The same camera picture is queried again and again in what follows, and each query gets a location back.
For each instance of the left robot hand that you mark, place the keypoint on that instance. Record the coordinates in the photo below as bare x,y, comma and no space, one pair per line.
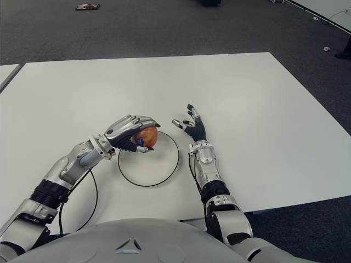
120,134

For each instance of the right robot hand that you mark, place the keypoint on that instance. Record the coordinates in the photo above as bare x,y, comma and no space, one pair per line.
198,130

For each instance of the red-yellow apple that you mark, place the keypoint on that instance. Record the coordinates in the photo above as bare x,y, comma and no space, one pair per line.
149,137

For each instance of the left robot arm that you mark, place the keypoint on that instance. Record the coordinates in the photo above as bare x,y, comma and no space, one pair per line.
60,170

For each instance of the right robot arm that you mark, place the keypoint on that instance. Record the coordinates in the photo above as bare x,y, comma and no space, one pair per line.
207,161

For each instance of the white plate with black rim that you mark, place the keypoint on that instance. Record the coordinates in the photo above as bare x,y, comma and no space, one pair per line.
153,170

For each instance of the grey robot torso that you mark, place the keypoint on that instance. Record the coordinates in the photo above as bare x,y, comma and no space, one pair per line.
131,241

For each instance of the neighbouring white table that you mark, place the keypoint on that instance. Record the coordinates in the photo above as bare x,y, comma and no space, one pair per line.
6,74

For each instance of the dark flat object on floor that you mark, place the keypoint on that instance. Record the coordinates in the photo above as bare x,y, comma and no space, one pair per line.
87,6

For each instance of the dark shoe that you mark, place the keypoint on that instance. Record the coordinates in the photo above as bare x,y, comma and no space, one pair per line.
344,54

